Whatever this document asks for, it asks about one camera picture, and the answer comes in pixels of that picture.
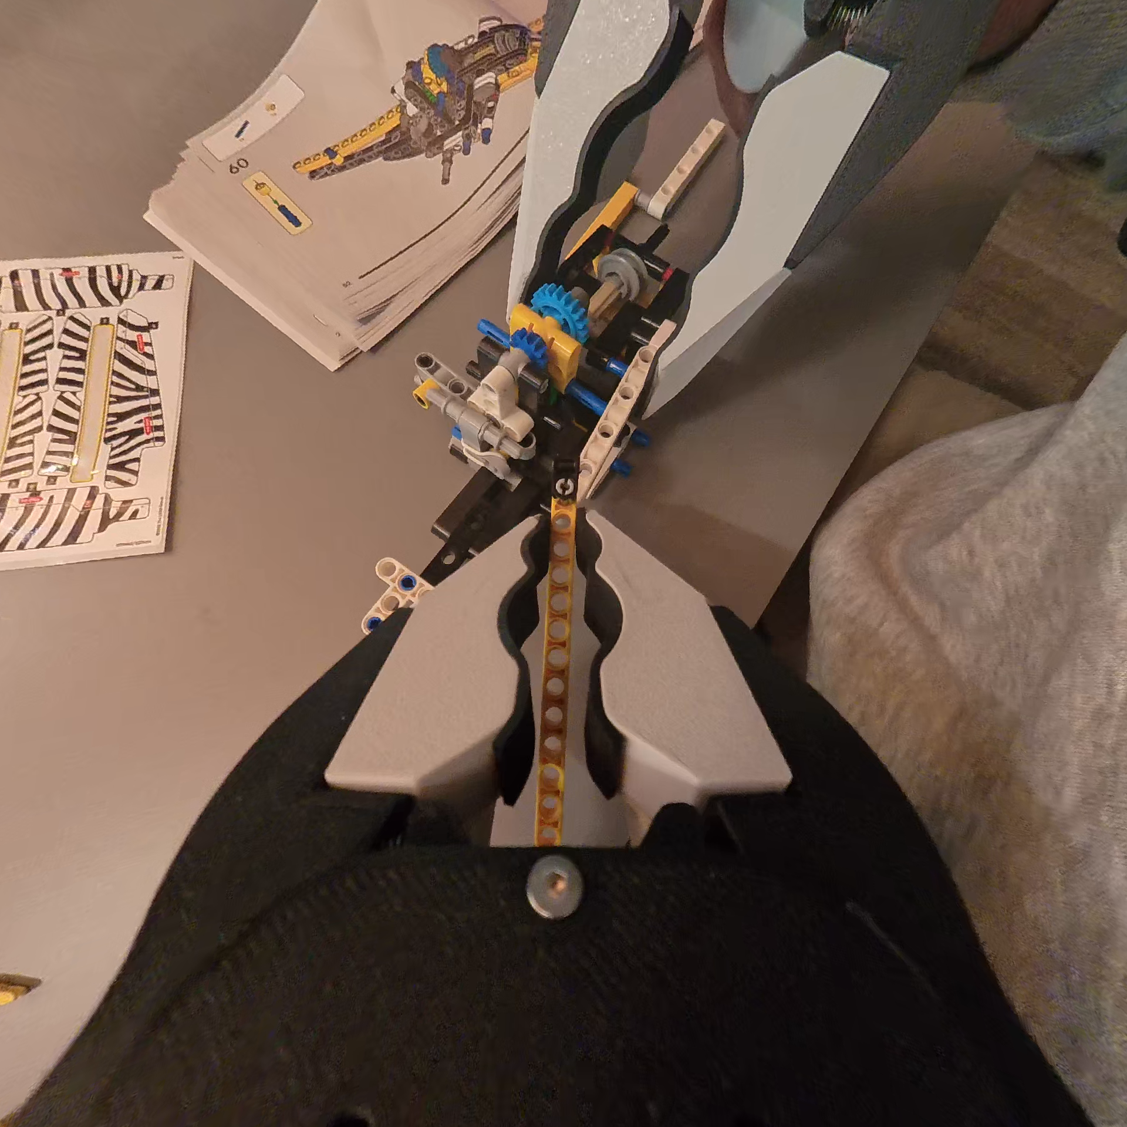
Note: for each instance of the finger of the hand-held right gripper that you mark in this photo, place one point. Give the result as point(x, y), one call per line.
point(589, 80)
point(810, 149)

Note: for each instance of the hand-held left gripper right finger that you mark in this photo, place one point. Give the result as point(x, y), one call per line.
point(695, 705)

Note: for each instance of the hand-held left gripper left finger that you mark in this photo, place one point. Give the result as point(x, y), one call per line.
point(413, 705)

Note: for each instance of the lego gearbox model assembly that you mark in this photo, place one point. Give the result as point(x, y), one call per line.
point(554, 340)

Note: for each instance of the yellow lego beam white connector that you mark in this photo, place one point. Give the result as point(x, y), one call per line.
point(691, 163)

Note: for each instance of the lego instruction booklet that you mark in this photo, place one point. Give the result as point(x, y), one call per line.
point(369, 238)

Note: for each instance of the small yellow lego piece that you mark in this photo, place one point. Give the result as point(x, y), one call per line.
point(17, 991)

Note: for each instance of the person's right hand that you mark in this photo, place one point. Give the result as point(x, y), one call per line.
point(726, 62)

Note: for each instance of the zebra striped sticker sheet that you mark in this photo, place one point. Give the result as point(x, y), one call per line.
point(87, 396)

